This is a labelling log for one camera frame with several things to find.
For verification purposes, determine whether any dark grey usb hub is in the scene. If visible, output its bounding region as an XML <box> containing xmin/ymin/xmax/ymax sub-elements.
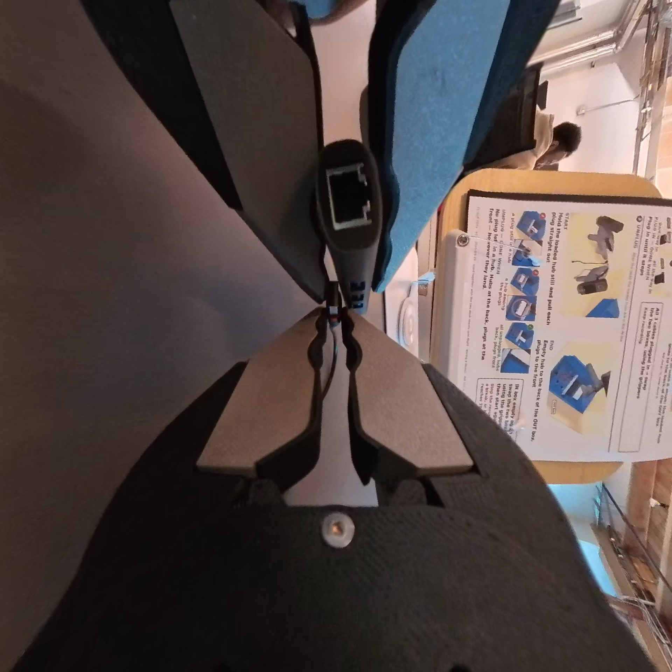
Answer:
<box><xmin>315</xmin><ymin>139</ymin><xmax>392</xmax><ymax>316</ymax></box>

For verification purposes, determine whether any printed instruction sheet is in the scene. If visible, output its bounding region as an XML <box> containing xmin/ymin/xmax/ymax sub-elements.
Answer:
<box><xmin>464</xmin><ymin>189</ymin><xmax>672</xmax><ymax>464</ymax></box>

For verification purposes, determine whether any white stand base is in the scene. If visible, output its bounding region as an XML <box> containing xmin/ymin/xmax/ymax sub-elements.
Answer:
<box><xmin>382</xmin><ymin>247</ymin><xmax>439</xmax><ymax>365</ymax></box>

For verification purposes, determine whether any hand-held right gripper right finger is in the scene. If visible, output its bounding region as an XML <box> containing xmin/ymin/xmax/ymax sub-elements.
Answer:
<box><xmin>341</xmin><ymin>309</ymin><xmax>474</xmax><ymax>487</ymax></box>

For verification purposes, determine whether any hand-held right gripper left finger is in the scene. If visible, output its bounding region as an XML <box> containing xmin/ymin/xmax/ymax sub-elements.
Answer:
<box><xmin>196</xmin><ymin>308</ymin><xmax>325</xmax><ymax>492</ymax></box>

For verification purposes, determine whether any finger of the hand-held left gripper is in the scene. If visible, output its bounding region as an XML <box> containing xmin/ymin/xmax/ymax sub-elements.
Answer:
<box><xmin>169</xmin><ymin>0</ymin><xmax>327</xmax><ymax>303</ymax></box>
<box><xmin>361</xmin><ymin>0</ymin><xmax>513</xmax><ymax>294</ymax></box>

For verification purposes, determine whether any black cable with red plugs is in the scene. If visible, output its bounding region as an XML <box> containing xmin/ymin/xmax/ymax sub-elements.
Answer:
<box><xmin>317</xmin><ymin>281</ymin><xmax>344</xmax><ymax>405</ymax></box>

